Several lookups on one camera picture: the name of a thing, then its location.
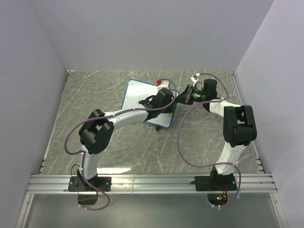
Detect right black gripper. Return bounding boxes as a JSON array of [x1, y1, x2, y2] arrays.
[[173, 85, 206, 106]]

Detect blue framed whiteboard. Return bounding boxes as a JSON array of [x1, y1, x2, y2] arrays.
[[121, 79, 174, 128]]

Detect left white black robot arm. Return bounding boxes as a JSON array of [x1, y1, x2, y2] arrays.
[[77, 88, 174, 191]]

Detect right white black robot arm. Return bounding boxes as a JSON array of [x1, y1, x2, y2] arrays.
[[175, 79, 257, 191]]

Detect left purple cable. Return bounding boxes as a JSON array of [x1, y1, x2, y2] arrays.
[[64, 78, 180, 211]]

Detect purple cable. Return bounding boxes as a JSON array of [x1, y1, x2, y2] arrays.
[[64, 78, 180, 211], [177, 73, 242, 211]]

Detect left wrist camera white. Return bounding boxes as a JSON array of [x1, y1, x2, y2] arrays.
[[156, 79, 171, 91]]

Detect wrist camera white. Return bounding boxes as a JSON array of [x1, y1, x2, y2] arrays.
[[156, 79, 171, 91], [190, 73, 200, 87]]

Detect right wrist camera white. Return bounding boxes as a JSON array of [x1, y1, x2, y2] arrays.
[[190, 73, 200, 87]]

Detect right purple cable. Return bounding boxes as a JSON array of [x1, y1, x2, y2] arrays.
[[177, 73, 242, 211]]

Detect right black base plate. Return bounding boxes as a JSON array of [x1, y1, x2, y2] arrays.
[[190, 174, 238, 191]]

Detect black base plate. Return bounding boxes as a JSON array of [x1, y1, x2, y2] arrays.
[[190, 174, 238, 191], [67, 176, 112, 192]]

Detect aluminium mounting rail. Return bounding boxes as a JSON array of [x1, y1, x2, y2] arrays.
[[26, 173, 277, 195]]

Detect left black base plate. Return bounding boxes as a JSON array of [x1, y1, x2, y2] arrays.
[[67, 176, 112, 192]]

